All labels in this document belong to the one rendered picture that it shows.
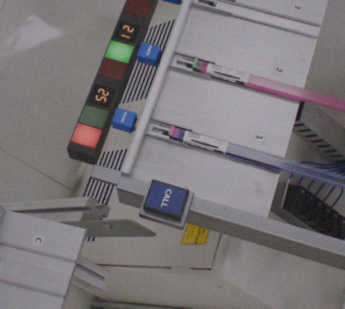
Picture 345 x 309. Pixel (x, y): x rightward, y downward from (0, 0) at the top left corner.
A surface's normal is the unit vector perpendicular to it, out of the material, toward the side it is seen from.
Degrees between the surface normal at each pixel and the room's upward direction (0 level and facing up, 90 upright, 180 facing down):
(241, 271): 0
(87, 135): 44
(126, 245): 90
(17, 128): 0
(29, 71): 0
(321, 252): 90
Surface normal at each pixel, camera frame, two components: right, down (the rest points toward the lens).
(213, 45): 0.00, -0.40
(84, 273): 0.66, -0.10
